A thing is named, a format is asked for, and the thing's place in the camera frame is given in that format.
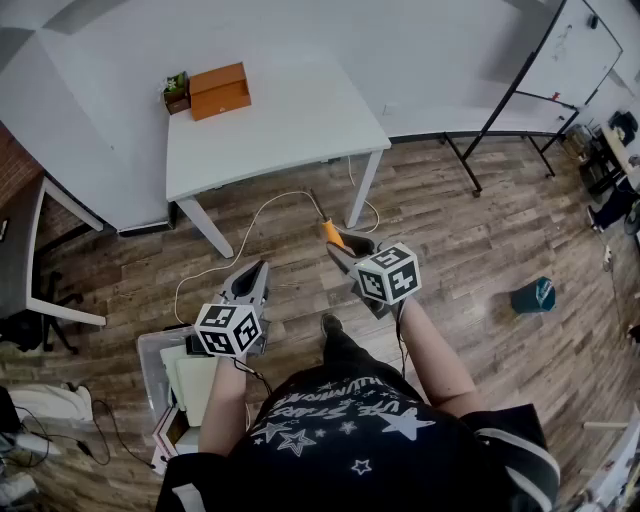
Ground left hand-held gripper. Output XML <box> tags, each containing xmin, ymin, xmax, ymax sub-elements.
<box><xmin>193</xmin><ymin>260</ymin><xmax>272</xmax><ymax>360</ymax></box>

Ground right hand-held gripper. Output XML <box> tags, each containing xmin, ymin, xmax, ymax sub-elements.
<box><xmin>325</xmin><ymin>230</ymin><xmax>423</xmax><ymax>322</ymax></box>

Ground orange handle screwdriver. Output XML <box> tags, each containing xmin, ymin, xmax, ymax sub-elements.
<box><xmin>308</xmin><ymin>188</ymin><xmax>347</xmax><ymax>250</ymax></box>

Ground brown wooden tray box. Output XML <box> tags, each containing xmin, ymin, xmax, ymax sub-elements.
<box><xmin>188</xmin><ymin>61</ymin><xmax>253</xmax><ymax>122</ymax></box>

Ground person's left forearm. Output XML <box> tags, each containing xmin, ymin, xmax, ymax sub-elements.
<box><xmin>197</xmin><ymin>355</ymin><xmax>249</xmax><ymax>456</ymax></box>

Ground person's right forearm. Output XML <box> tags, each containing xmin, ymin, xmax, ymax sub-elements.
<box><xmin>397</xmin><ymin>297</ymin><xmax>484</xmax><ymax>407</ymax></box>

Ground person's black shoe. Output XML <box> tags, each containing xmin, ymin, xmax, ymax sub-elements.
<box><xmin>320</xmin><ymin>313</ymin><xmax>344</xmax><ymax>342</ymax></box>

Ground person's black trouser leg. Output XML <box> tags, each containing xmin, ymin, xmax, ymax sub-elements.
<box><xmin>322</xmin><ymin>327</ymin><xmax>386</xmax><ymax>384</ymax></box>

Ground clear plastic bin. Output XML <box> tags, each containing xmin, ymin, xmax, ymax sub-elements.
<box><xmin>136</xmin><ymin>323</ymin><xmax>274</xmax><ymax>476</ymax></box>

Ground white table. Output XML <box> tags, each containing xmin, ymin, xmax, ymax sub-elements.
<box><xmin>164</xmin><ymin>47</ymin><xmax>393</xmax><ymax>260</ymax></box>

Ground black office chair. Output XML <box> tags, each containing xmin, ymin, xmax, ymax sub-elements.
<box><xmin>0</xmin><ymin>271</ymin><xmax>85</xmax><ymax>356</ymax></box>

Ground black star print t-shirt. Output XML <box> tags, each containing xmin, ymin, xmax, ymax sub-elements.
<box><xmin>154</xmin><ymin>360</ymin><xmax>562</xmax><ymax>512</ymax></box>

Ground small plant in brown pot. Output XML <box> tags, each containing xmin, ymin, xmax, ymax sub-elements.
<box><xmin>160</xmin><ymin>71</ymin><xmax>192</xmax><ymax>116</ymax></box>

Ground white cloth bundle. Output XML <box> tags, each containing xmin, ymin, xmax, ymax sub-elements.
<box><xmin>8</xmin><ymin>382</ymin><xmax>95</xmax><ymax>425</ymax></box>

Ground black shelf cart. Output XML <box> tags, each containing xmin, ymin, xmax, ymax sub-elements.
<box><xmin>578</xmin><ymin>127</ymin><xmax>629</xmax><ymax>204</ymax></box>

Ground whiteboard on black stand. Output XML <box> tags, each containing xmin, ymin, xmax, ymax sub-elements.
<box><xmin>442</xmin><ymin>0</ymin><xmax>626</xmax><ymax>198</ymax></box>

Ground white floor cable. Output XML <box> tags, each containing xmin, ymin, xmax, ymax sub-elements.
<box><xmin>173</xmin><ymin>155</ymin><xmax>381</xmax><ymax>327</ymax></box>

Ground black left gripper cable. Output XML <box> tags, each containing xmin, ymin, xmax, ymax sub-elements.
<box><xmin>230</xmin><ymin>355</ymin><xmax>275</xmax><ymax>399</ymax></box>

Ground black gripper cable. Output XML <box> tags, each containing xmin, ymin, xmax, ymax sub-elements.
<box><xmin>395</xmin><ymin>298</ymin><xmax>411</xmax><ymax>379</ymax></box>
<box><xmin>230</xmin><ymin>355</ymin><xmax>275</xmax><ymax>399</ymax></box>

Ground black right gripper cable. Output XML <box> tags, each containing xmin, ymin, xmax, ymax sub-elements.
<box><xmin>395</xmin><ymin>298</ymin><xmax>411</xmax><ymax>379</ymax></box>

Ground black floor cable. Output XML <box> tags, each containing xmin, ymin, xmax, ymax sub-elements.
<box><xmin>13</xmin><ymin>398</ymin><xmax>157</xmax><ymax>471</ymax></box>

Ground grey desk with white frame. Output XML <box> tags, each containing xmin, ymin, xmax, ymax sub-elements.
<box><xmin>0</xmin><ymin>173</ymin><xmax>108</xmax><ymax>329</ymax></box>

